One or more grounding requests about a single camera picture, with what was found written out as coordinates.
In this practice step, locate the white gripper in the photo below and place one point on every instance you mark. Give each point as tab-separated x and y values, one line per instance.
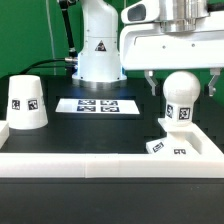
145	47

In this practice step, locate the white lamp bulb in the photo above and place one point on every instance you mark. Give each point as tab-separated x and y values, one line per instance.
181	89

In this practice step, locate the white lamp base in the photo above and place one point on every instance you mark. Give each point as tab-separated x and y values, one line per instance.
175	143

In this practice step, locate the white lamp shade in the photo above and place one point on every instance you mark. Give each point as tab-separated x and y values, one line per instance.
26	108

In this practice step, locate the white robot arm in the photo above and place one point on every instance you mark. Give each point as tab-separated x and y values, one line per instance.
99	62

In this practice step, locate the white marker sheet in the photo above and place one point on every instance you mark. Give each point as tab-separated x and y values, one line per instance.
97	106

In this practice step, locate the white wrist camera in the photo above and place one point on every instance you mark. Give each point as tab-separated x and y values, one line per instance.
141	12

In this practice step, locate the white fence wall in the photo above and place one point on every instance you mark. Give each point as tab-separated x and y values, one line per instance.
209	163

